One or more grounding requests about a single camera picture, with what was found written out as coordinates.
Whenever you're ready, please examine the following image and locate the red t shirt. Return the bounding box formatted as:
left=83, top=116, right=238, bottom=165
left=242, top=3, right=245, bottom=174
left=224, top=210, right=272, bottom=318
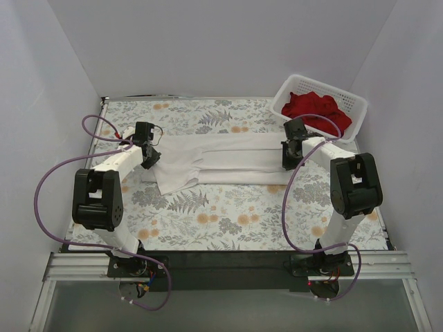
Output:
left=282, top=91, right=352, bottom=136

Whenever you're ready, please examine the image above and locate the white plastic laundry basket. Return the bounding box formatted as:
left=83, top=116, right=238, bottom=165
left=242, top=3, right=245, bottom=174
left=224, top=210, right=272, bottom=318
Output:
left=269, top=74, right=368, bottom=143

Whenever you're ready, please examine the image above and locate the aluminium frame rail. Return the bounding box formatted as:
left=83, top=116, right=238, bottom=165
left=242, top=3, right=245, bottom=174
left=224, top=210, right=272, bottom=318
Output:
left=30, top=250, right=432, bottom=331

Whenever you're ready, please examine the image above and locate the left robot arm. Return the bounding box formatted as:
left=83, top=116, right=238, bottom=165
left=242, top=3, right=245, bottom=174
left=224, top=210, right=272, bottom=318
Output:
left=72, top=122, right=161, bottom=277

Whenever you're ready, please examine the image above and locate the white t shirt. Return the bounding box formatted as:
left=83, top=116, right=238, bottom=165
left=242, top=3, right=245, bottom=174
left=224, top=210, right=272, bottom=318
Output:
left=141, top=133, right=291, bottom=195

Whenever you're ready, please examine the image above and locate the floral patterned table mat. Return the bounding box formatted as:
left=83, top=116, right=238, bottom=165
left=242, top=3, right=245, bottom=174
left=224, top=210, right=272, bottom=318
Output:
left=69, top=98, right=388, bottom=252

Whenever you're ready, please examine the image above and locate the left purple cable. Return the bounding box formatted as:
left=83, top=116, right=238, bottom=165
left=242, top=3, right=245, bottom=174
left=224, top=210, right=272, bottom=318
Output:
left=33, top=114, right=172, bottom=311

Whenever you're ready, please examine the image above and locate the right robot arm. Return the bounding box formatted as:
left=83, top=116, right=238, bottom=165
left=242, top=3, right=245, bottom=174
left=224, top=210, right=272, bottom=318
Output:
left=282, top=118, right=383, bottom=276

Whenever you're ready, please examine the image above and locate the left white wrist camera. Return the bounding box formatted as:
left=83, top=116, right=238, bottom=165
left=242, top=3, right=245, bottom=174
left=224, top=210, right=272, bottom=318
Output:
left=114, top=127, right=135, bottom=140

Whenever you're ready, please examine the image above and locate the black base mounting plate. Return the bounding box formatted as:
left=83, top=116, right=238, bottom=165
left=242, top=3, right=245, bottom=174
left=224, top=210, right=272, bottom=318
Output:
left=107, top=250, right=354, bottom=292

